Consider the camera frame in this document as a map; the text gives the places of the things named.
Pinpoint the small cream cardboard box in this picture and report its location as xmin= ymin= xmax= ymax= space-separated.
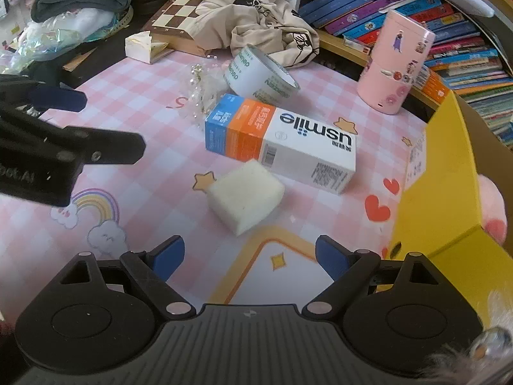
xmin=125 ymin=31 xmax=175 ymax=65

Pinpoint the white sponge block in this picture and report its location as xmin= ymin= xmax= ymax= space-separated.
xmin=206 ymin=159 xmax=286 ymax=236

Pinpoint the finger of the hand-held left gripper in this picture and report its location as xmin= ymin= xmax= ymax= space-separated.
xmin=0 ymin=74 xmax=88 ymax=114
xmin=56 ymin=125 xmax=147 ymax=166

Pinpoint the pink cylindrical container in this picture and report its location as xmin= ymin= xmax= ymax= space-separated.
xmin=357 ymin=9 xmax=435 ymax=116

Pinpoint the iridescent plastic wrap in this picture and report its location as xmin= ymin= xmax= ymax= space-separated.
xmin=0 ymin=8 xmax=133 ymax=63

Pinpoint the clear bead ornament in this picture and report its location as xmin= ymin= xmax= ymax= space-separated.
xmin=186 ymin=64 xmax=219 ymax=125

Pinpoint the beige cloth bag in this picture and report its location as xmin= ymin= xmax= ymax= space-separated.
xmin=176 ymin=0 xmax=321 ymax=69

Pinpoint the clear packing tape roll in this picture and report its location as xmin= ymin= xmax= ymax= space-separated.
xmin=223 ymin=44 xmax=300 ymax=107

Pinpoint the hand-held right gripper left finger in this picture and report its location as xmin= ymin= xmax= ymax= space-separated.
xmin=52 ymin=236 xmax=197 ymax=321

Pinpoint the small orange box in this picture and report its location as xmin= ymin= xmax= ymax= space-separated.
xmin=413 ymin=64 xmax=451 ymax=103

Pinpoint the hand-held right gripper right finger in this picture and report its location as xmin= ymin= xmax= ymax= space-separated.
xmin=301 ymin=235 xmax=447 ymax=321

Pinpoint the white toothpaste box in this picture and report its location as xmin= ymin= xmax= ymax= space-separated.
xmin=204 ymin=93 xmax=357 ymax=196

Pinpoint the pink checked desk mat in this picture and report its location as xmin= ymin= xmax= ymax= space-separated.
xmin=0 ymin=44 xmax=437 ymax=317

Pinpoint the wooden chessboard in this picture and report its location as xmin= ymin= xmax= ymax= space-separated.
xmin=141 ymin=0 xmax=215 ymax=57

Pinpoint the grey fluffy fur trim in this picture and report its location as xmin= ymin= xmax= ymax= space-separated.
xmin=427 ymin=289 xmax=513 ymax=385

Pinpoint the pink plush pig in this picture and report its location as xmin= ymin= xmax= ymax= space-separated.
xmin=477 ymin=174 xmax=508 ymax=245

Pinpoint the yellow cardboard box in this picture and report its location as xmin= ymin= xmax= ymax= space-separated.
xmin=387 ymin=90 xmax=513 ymax=346

